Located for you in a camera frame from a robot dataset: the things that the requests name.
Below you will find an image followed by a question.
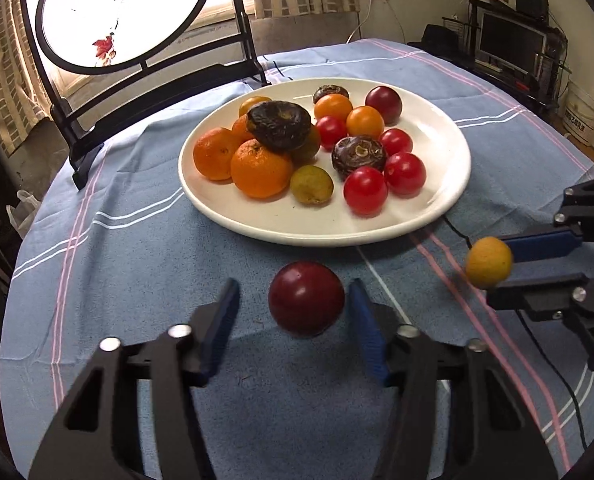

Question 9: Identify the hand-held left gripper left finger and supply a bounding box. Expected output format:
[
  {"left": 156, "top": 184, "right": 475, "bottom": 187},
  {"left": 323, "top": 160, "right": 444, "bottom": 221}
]
[{"left": 27, "top": 278, "right": 241, "bottom": 480}]

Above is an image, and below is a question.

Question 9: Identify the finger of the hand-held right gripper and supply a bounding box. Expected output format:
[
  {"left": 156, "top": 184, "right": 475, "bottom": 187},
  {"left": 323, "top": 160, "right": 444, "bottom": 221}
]
[
  {"left": 504, "top": 172, "right": 594, "bottom": 263},
  {"left": 487, "top": 272, "right": 594, "bottom": 372}
]

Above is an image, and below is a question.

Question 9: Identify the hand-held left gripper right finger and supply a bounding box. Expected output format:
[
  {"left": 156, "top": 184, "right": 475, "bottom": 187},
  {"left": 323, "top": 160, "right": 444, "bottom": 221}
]
[{"left": 348, "top": 278, "right": 560, "bottom": 480}]

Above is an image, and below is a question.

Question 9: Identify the small yellow fruit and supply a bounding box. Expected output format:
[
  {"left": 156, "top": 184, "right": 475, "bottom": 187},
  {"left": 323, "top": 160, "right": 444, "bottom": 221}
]
[
  {"left": 466, "top": 236, "right": 514, "bottom": 290},
  {"left": 238, "top": 95, "right": 274, "bottom": 118}
]

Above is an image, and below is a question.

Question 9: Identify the dark red plum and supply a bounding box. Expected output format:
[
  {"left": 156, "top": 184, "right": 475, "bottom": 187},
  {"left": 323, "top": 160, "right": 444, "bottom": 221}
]
[{"left": 268, "top": 261, "right": 346, "bottom": 338}]

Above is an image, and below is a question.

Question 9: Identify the white round plate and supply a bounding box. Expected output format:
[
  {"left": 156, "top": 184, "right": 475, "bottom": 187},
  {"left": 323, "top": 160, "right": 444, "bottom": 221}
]
[{"left": 178, "top": 77, "right": 472, "bottom": 247}]

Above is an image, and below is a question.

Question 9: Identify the large red tomato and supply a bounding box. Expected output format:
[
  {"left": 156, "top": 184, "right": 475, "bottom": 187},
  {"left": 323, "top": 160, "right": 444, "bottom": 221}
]
[{"left": 343, "top": 166, "right": 389, "bottom": 217}]

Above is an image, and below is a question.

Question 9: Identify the yellow-green round fruit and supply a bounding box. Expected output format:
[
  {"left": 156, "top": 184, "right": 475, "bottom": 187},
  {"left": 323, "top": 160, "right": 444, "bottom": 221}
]
[
  {"left": 290, "top": 165, "right": 334, "bottom": 206},
  {"left": 292, "top": 127, "right": 322, "bottom": 167}
]

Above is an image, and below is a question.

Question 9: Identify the orange mandarin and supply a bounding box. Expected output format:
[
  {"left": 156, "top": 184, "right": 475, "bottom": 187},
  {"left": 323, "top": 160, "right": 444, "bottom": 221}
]
[
  {"left": 232, "top": 115, "right": 256, "bottom": 143},
  {"left": 193, "top": 127, "right": 240, "bottom": 181},
  {"left": 230, "top": 139, "right": 294, "bottom": 199}
]

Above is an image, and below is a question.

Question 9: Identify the red cherry tomato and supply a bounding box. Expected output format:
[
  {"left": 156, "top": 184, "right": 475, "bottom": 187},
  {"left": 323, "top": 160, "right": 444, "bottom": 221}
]
[
  {"left": 379, "top": 128, "right": 414, "bottom": 157},
  {"left": 315, "top": 115, "right": 348, "bottom": 150},
  {"left": 384, "top": 152, "right": 427, "bottom": 197}
]

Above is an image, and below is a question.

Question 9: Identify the dark brown passion fruit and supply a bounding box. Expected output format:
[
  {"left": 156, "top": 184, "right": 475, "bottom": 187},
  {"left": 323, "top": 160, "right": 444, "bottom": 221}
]
[{"left": 332, "top": 135, "right": 388, "bottom": 181}]

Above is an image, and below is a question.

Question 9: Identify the orange cherry tomato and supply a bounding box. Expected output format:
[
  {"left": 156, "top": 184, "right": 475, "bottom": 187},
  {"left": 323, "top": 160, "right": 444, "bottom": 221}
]
[
  {"left": 347, "top": 105, "right": 386, "bottom": 141},
  {"left": 314, "top": 93, "right": 354, "bottom": 122}
]

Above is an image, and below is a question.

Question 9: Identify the brown wrinkled passion fruit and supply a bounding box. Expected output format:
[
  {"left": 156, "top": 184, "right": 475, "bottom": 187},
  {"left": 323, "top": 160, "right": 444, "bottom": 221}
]
[{"left": 247, "top": 101, "right": 312, "bottom": 152}]

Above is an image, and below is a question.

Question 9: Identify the dark purple plum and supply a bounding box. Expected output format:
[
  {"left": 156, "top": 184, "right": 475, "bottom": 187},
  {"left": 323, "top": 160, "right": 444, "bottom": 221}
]
[{"left": 365, "top": 85, "right": 404, "bottom": 125}]

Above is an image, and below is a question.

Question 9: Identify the dark brown water chestnut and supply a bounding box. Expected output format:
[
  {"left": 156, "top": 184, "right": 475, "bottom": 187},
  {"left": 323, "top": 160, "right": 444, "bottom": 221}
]
[{"left": 313, "top": 84, "right": 350, "bottom": 105}]

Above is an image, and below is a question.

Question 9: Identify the blue striped tablecloth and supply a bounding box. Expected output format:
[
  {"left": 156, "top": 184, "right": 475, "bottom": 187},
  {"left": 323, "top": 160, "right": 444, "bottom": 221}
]
[{"left": 0, "top": 37, "right": 594, "bottom": 480}]

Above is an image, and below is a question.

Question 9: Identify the white plastic bucket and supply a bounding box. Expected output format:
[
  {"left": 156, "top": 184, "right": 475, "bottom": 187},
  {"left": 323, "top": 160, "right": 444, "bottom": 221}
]
[{"left": 562, "top": 82, "right": 594, "bottom": 136}]

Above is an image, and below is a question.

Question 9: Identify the black media stand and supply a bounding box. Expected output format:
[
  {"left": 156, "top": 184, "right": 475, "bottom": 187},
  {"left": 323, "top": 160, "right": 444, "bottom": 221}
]
[{"left": 442, "top": 0, "right": 572, "bottom": 116}]

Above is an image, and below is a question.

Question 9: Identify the grey monitor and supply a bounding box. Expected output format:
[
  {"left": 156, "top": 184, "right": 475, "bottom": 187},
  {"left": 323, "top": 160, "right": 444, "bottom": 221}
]
[{"left": 477, "top": 10, "right": 550, "bottom": 73}]

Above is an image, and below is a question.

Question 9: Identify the white plastic bag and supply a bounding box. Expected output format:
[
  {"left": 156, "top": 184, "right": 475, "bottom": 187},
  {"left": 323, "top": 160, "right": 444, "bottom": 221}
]
[{"left": 6, "top": 190, "right": 42, "bottom": 238}]

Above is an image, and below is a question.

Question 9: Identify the black hat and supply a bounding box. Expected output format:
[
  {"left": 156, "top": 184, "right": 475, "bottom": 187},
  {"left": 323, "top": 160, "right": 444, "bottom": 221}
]
[{"left": 419, "top": 23, "right": 460, "bottom": 53}]

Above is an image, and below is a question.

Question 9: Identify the bright window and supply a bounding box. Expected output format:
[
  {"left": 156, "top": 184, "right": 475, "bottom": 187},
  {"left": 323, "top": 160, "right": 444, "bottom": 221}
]
[{"left": 197, "top": 0, "right": 255, "bottom": 26}]

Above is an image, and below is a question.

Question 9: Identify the bird painting table screen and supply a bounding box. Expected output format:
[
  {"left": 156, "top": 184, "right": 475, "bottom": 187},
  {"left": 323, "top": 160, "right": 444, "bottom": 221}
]
[{"left": 19, "top": 0, "right": 270, "bottom": 191}]

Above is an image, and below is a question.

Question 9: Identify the white cable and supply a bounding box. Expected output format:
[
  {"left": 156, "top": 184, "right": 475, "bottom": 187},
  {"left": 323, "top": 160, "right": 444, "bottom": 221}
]
[{"left": 347, "top": 0, "right": 378, "bottom": 43}]

